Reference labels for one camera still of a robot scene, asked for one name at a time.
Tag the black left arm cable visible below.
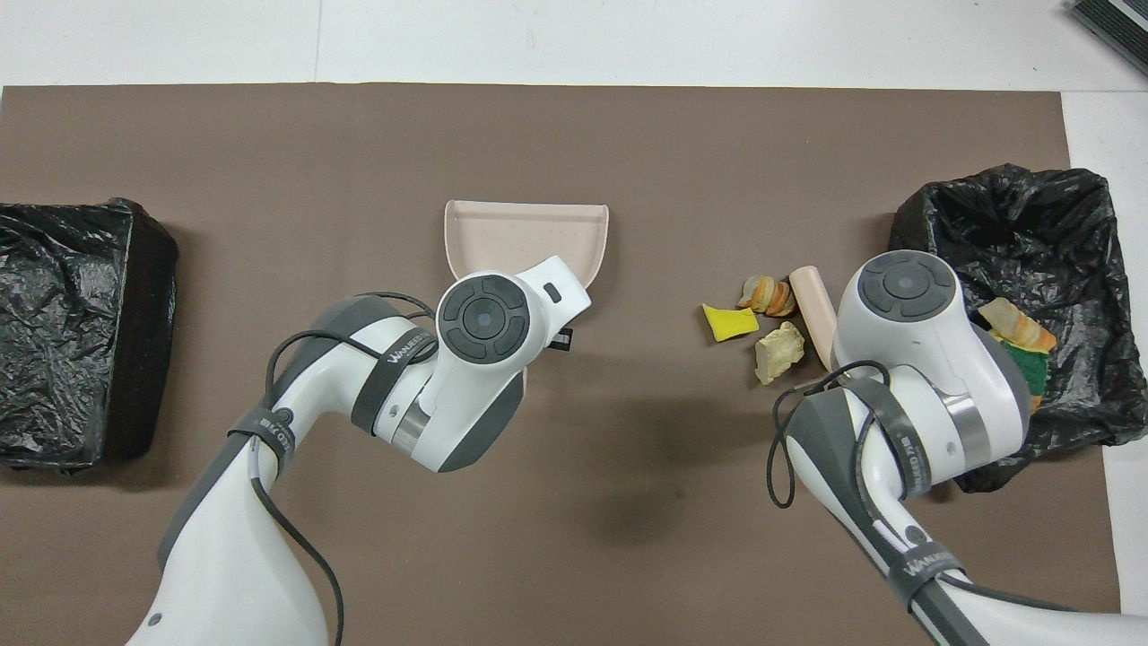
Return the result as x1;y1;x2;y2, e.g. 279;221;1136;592
229;292;440;646

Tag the small beige bread chunk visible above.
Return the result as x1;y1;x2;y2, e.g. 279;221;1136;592
754;321;805;385

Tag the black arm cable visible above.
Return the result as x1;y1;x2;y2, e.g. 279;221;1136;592
229;292;440;646
765;359;895;511

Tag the large beige bread chunk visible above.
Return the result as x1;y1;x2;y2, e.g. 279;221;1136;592
976;298;1059;353

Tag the brown table mat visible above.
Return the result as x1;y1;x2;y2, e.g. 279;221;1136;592
0;83;1126;646

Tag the beige brush handle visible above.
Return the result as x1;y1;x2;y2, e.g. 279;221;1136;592
789;266;839;371

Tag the dark ribbed object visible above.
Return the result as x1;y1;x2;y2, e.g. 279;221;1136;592
1067;0;1148;77

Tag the striped croissant piece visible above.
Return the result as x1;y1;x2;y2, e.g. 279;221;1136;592
738;275;797;319

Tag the yellow sponge chunk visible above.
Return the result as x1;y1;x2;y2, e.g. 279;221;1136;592
1000;336;1050;397

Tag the yellow sponge wedge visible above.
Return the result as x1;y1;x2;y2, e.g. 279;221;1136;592
701;303;760;343

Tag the black bag-lined open bin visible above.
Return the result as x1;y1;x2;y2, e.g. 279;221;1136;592
886;164;1148;494

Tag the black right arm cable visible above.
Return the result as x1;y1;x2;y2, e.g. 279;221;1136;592
765;359;895;511

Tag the beige plastic dustpan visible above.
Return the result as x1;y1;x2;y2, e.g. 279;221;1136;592
444;199;611;290

